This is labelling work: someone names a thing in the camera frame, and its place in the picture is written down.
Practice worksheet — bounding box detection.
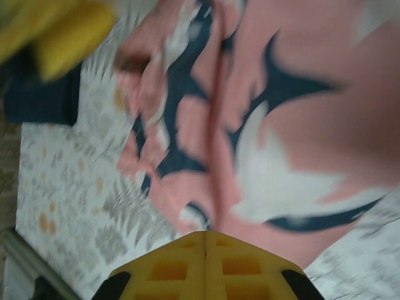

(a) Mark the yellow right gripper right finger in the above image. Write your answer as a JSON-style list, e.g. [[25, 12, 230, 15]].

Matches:
[[206, 230, 323, 300]]

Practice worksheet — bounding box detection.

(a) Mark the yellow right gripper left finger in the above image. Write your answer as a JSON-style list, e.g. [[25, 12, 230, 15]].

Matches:
[[102, 230, 206, 300]]

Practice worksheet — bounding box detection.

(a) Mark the dark navy shirt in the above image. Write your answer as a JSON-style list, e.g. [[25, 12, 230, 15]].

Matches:
[[2, 52, 82, 124]]

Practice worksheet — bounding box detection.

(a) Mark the pink patterned garment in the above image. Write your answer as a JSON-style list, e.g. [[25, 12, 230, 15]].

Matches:
[[114, 0, 400, 273]]

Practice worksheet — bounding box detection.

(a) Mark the aluminium left table side rail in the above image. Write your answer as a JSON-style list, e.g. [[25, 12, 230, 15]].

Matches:
[[4, 231, 79, 300]]

